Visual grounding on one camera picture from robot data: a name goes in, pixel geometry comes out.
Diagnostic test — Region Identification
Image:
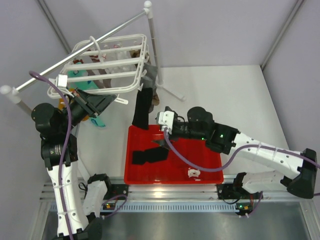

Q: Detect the white plastic sock hanger frame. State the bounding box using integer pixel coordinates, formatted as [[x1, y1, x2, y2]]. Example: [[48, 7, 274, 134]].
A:
[[55, 34, 149, 96]]

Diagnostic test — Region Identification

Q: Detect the metal and white drying rack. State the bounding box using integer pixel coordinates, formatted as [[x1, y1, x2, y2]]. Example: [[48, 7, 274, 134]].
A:
[[0, 0, 187, 178]]

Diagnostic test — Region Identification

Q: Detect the aluminium rail base frame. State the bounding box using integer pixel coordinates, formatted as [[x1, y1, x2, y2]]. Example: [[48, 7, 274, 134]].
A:
[[39, 174, 313, 213]]

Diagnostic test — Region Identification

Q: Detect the grey sock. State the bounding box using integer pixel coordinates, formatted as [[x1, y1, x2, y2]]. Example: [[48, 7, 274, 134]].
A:
[[148, 86, 160, 114], [141, 63, 158, 89]]

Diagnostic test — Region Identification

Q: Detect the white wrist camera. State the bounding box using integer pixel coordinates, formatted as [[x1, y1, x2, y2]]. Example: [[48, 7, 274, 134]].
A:
[[55, 73, 68, 89], [156, 110, 175, 134]]

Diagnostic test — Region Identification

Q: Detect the brown white striped sock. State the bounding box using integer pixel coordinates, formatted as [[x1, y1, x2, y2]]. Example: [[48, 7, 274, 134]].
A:
[[87, 55, 112, 89]]

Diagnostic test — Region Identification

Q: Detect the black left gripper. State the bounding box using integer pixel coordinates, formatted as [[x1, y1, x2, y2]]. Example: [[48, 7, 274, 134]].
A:
[[59, 86, 116, 132]]

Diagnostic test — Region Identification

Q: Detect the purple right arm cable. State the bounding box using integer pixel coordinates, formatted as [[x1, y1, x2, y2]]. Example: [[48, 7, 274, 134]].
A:
[[163, 126, 320, 218]]

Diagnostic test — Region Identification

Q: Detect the white sock with red trim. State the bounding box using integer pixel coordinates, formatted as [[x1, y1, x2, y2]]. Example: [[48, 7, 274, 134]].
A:
[[102, 51, 136, 74]]

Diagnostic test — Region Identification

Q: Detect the brown argyle sock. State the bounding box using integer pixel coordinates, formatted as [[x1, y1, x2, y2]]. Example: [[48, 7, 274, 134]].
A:
[[129, 49, 141, 58]]

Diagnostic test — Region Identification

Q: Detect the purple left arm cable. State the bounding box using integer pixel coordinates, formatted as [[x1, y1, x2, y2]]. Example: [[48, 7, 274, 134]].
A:
[[28, 70, 128, 240]]

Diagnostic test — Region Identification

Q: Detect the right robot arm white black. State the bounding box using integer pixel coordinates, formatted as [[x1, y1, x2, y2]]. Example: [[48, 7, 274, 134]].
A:
[[156, 106, 320, 199]]

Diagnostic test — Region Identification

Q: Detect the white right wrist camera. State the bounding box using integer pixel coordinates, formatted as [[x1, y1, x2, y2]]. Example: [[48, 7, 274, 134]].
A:
[[156, 110, 175, 134]]

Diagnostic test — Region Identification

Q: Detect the mustard yellow sock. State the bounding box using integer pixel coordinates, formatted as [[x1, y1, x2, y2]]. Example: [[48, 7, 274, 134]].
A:
[[57, 98, 75, 111]]

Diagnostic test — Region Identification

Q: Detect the black sock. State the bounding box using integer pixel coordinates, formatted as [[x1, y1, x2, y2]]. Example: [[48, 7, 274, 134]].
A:
[[132, 147, 169, 165], [132, 87, 153, 130]]

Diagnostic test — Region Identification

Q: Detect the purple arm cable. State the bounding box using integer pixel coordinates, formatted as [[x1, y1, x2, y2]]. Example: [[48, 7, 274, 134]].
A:
[[163, 126, 320, 218], [28, 70, 128, 240]]

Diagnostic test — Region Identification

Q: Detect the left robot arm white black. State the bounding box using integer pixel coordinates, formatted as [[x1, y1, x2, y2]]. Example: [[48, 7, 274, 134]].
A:
[[31, 89, 117, 240]]

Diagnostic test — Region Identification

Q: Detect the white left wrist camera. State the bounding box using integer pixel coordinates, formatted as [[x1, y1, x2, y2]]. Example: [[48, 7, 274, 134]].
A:
[[55, 73, 68, 89]]

